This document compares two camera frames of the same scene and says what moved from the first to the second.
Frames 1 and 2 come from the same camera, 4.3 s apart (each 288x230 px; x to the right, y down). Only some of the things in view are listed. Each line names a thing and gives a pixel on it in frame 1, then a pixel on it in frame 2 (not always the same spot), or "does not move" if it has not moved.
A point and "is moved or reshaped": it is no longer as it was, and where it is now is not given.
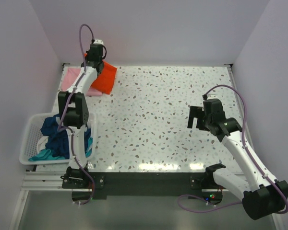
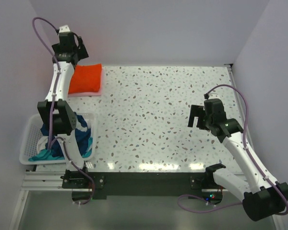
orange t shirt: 105,80 is moved or reshaped
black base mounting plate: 134,184 does not move
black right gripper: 196,111 does not move
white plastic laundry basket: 31,135 does not move
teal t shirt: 46,154 does not move
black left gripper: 88,54 -> 82,52
